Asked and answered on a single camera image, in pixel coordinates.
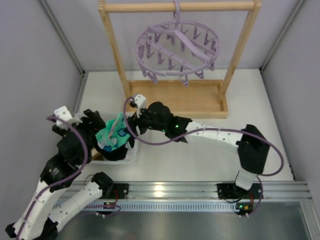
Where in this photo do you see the mint green sock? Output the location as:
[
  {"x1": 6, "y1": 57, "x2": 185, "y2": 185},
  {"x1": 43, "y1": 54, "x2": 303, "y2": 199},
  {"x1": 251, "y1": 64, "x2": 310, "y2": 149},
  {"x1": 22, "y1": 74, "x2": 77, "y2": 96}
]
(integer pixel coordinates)
[
  {"x1": 103, "y1": 144, "x2": 119, "y2": 152},
  {"x1": 95, "y1": 112, "x2": 131, "y2": 149}
]

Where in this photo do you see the brown striped sock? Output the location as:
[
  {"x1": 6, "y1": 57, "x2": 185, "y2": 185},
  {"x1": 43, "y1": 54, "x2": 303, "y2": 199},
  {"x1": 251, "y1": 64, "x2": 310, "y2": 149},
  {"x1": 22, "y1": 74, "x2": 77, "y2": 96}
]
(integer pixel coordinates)
[{"x1": 91, "y1": 149, "x2": 104, "y2": 161}]

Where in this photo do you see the black white striped sock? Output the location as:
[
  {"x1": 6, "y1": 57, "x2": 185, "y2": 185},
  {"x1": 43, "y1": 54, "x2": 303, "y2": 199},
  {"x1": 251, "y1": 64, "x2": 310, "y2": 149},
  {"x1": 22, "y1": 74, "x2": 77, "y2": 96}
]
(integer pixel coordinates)
[{"x1": 92, "y1": 136, "x2": 135, "y2": 162}]

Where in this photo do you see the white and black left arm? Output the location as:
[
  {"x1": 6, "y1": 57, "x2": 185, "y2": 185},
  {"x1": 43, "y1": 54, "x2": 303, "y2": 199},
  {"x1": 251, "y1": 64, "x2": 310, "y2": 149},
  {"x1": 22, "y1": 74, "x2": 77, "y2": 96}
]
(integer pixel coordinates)
[{"x1": 5, "y1": 106, "x2": 114, "y2": 240}]

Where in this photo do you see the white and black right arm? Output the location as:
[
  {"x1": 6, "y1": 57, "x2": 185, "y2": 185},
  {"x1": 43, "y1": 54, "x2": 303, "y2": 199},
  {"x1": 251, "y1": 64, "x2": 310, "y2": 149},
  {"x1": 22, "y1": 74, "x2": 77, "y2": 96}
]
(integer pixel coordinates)
[{"x1": 127, "y1": 100, "x2": 270, "y2": 192}]

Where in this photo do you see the purple round clip hanger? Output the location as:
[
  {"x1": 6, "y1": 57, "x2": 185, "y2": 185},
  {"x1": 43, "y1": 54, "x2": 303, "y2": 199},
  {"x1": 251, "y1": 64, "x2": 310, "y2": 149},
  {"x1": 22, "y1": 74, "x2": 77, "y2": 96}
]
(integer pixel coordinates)
[{"x1": 135, "y1": 0, "x2": 220, "y2": 87}]

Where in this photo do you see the white plastic basket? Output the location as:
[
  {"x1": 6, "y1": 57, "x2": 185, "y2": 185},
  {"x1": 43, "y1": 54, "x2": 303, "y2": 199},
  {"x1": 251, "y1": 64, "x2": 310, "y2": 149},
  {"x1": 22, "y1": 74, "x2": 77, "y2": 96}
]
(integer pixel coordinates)
[{"x1": 91, "y1": 113, "x2": 139, "y2": 165}]

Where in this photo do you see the wooden hanging rack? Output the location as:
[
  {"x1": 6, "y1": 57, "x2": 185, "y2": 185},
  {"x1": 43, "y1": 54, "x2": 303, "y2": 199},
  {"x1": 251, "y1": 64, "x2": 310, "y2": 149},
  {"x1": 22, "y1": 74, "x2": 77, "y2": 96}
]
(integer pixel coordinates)
[{"x1": 98, "y1": 0, "x2": 262, "y2": 119}]

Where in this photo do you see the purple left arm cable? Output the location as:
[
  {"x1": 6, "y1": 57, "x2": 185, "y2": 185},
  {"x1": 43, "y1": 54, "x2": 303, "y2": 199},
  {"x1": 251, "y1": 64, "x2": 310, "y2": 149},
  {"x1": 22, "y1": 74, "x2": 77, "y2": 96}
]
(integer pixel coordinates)
[{"x1": 14, "y1": 115, "x2": 122, "y2": 240}]

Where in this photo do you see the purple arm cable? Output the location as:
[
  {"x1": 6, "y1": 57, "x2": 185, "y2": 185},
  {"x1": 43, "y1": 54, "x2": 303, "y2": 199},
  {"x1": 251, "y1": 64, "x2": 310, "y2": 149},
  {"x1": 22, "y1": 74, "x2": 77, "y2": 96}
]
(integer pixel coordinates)
[
  {"x1": 14, "y1": 115, "x2": 122, "y2": 240},
  {"x1": 121, "y1": 97, "x2": 286, "y2": 218}
]

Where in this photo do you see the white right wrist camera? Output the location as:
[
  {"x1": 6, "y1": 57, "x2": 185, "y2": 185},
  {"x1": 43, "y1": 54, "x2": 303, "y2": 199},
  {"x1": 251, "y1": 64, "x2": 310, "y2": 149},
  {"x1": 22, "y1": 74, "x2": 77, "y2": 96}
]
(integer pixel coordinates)
[{"x1": 129, "y1": 94, "x2": 147, "y2": 118}]

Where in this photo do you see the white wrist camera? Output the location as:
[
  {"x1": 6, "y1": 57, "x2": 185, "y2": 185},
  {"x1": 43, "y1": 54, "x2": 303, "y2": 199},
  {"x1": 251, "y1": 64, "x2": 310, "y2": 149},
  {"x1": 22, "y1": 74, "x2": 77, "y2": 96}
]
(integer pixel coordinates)
[
  {"x1": 53, "y1": 105, "x2": 83, "y2": 130},
  {"x1": 129, "y1": 94, "x2": 147, "y2": 118}
]

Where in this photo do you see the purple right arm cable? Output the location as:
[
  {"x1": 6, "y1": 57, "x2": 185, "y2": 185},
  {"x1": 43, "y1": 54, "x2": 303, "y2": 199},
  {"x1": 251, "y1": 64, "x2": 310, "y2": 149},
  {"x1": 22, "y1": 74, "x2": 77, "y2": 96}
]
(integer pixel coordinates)
[{"x1": 121, "y1": 97, "x2": 286, "y2": 218}]

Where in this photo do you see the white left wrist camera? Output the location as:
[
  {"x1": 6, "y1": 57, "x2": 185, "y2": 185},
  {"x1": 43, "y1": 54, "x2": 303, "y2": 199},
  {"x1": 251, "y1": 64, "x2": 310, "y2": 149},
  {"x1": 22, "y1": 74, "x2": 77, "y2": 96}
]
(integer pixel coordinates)
[{"x1": 53, "y1": 105, "x2": 83, "y2": 130}]

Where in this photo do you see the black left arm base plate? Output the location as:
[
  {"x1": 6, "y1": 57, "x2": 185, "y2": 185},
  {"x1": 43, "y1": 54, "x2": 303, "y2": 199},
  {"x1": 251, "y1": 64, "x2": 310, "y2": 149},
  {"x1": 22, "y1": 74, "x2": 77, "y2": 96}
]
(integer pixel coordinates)
[{"x1": 101, "y1": 183, "x2": 130, "y2": 200}]

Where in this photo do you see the grey slotted cable duct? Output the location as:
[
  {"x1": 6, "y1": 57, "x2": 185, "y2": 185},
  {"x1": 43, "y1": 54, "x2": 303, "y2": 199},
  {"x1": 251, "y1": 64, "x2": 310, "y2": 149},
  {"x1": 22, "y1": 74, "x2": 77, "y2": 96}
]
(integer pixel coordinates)
[{"x1": 84, "y1": 201, "x2": 240, "y2": 213}]

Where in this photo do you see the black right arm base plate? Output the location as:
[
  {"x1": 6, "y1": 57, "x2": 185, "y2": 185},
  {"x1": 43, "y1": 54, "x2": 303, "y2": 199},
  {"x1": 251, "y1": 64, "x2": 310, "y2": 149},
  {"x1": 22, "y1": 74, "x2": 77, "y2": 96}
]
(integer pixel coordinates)
[{"x1": 217, "y1": 183, "x2": 263, "y2": 201}]

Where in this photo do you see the aluminium mounting rail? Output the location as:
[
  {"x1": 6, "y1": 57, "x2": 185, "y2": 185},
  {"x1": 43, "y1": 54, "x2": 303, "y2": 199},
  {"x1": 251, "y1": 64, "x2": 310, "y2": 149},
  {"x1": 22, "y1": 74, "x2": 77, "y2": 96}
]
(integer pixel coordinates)
[{"x1": 118, "y1": 181, "x2": 312, "y2": 202}]

